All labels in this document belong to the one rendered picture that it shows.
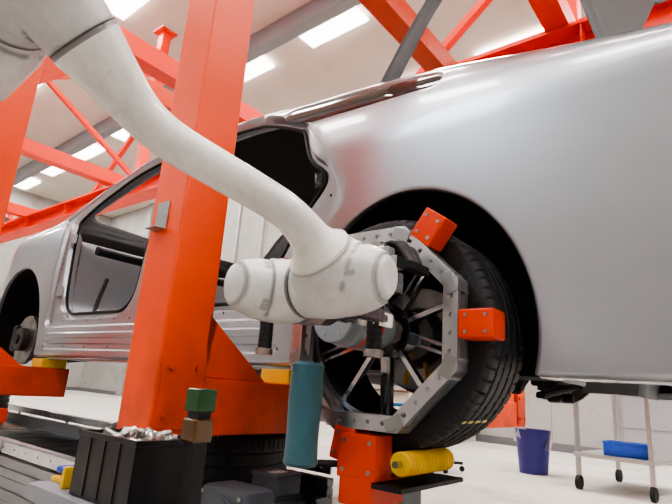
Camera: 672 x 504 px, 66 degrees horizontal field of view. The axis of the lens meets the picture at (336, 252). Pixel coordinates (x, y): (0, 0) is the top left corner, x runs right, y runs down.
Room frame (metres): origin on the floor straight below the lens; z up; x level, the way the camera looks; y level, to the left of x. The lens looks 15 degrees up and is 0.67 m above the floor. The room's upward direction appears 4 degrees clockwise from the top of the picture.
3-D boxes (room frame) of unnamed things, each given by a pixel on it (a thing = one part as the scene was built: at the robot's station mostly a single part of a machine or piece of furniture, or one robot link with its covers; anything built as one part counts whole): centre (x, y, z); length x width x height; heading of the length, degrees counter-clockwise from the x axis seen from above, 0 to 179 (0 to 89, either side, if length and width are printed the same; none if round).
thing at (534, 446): (5.58, -2.15, 0.23); 0.41 x 0.36 x 0.46; 116
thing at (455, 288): (1.43, -0.11, 0.85); 0.54 x 0.07 x 0.54; 51
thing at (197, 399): (0.95, 0.22, 0.64); 0.04 x 0.04 x 0.04; 51
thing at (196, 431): (0.95, 0.22, 0.59); 0.04 x 0.04 x 0.04; 51
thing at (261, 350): (1.36, 0.17, 0.83); 0.04 x 0.04 x 0.16
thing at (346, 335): (1.38, -0.07, 0.85); 0.21 x 0.14 x 0.14; 141
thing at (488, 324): (1.24, -0.36, 0.85); 0.09 x 0.08 x 0.07; 51
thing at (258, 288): (0.87, 0.10, 0.83); 0.16 x 0.13 x 0.11; 141
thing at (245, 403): (1.79, 0.25, 0.69); 0.52 x 0.17 x 0.35; 141
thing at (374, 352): (1.14, -0.10, 0.83); 0.04 x 0.04 x 0.16
